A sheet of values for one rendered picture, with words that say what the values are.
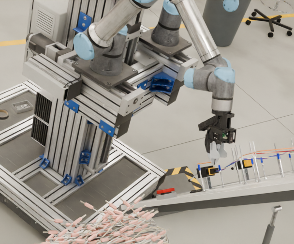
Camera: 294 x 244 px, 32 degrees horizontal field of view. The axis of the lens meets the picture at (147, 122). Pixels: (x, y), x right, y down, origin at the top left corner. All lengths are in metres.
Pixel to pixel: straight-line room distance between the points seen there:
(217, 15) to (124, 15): 3.46
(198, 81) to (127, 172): 1.51
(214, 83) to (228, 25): 3.63
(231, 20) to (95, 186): 2.85
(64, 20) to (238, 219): 1.28
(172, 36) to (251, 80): 2.56
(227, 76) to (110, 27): 0.52
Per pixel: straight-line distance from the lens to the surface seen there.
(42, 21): 2.71
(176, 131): 4.11
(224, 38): 5.55
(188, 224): 2.27
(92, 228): 1.17
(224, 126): 1.87
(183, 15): 2.01
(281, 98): 5.10
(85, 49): 2.15
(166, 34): 2.69
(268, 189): 1.38
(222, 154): 1.95
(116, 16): 2.04
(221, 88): 1.85
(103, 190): 3.14
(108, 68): 2.33
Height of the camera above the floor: 2.39
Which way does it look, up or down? 36 degrees down
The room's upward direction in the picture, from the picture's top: 17 degrees clockwise
